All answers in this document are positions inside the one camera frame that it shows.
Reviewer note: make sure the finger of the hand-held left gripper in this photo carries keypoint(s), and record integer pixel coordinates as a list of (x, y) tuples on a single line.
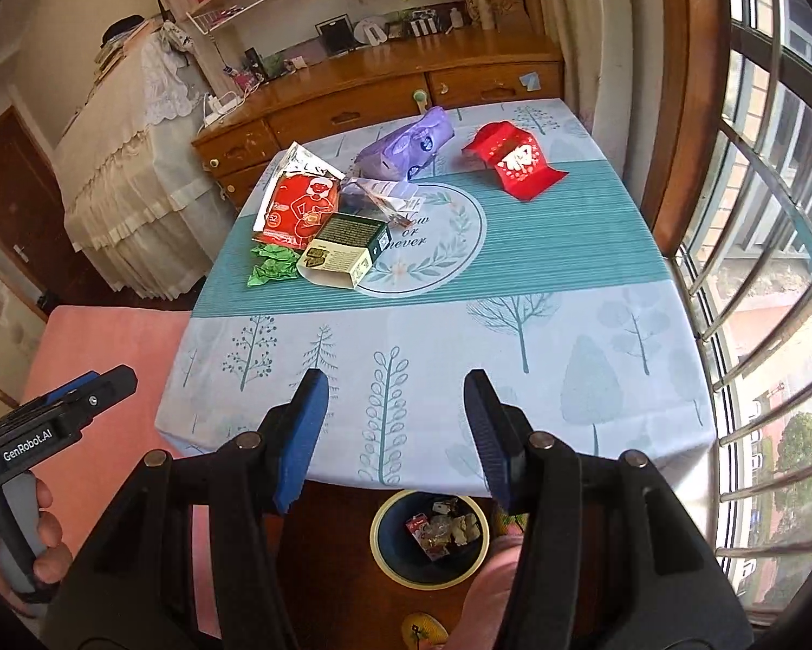
[(108, 393), (70, 387)]

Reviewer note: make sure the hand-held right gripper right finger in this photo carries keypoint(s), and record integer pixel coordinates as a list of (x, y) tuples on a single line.
[(494, 447)]

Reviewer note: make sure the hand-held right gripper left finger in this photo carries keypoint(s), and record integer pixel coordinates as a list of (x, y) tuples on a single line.
[(301, 447)]

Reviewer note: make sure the cream paper bag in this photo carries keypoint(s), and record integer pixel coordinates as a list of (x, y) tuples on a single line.
[(465, 529)]

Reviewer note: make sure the clear plastic bag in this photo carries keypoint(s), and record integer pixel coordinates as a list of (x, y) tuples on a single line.
[(439, 541)]

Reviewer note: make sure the dark bin with cream rim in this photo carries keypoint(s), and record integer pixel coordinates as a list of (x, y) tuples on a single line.
[(406, 555)]

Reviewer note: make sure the green wrapper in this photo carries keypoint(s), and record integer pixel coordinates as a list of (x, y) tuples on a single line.
[(274, 267)]

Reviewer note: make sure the green and cream cardboard box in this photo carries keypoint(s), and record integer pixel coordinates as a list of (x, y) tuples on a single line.
[(345, 233)]

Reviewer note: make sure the red snack bag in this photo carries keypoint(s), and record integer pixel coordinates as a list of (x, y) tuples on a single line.
[(297, 206)]

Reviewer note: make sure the clear wrapper with white label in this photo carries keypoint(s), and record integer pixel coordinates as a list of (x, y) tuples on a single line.
[(385, 193)]

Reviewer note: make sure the red paper packet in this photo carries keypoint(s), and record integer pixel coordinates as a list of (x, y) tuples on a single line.
[(514, 156)]

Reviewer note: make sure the purple plastic bag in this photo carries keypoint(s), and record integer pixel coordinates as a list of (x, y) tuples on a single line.
[(406, 142)]

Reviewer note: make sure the person's left hand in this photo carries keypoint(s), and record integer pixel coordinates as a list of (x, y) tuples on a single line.
[(57, 555)]

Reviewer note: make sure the pink bench cushion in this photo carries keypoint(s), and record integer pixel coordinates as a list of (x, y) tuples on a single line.
[(108, 345)]

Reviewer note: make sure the yellow embroidered slipper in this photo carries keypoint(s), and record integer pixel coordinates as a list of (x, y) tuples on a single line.
[(511, 523), (425, 631)]

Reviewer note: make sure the brown wooden door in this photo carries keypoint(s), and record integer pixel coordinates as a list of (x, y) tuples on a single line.
[(13, 196)]

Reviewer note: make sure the lace-covered furniture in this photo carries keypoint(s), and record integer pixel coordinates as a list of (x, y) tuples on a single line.
[(128, 183)]

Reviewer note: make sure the white power strip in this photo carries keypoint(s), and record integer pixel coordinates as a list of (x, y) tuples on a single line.
[(223, 108)]

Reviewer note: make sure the cream and green drawer lock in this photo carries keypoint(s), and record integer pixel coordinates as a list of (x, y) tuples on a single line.
[(419, 96)]

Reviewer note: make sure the window with metal bars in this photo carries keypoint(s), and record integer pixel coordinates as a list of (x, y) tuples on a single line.
[(771, 216)]

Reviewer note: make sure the black rectangular device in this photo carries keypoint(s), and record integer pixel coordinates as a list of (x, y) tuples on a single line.
[(251, 61)]

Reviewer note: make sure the blue sticker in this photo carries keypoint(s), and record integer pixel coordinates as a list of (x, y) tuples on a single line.
[(531, 81)]

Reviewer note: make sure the wooden dresser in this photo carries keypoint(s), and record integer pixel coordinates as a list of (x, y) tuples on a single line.
[(378, 74)]

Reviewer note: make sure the white oval plaque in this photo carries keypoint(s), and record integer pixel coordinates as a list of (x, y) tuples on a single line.
[(372, 34)]

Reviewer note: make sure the small framed picture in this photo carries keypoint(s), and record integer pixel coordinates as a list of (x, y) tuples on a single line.
[(395, 29)]

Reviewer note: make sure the black white striped box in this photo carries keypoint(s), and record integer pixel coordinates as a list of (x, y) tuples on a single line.
[(423, 24)]

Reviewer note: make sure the small white bottle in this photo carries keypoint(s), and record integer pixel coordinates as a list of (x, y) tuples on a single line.
[(454, 19)]

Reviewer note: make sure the cream curtain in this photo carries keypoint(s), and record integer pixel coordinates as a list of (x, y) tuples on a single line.
[(582, 13)]

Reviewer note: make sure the lettered cardboard box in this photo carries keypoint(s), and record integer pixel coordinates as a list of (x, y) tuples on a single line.
[(511, 0)]

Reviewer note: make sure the black picture frame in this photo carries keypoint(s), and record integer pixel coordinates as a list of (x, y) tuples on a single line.
[(336, 36)]

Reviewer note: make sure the wooden window frame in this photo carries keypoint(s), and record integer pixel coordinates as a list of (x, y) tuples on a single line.
[(690, 81)]

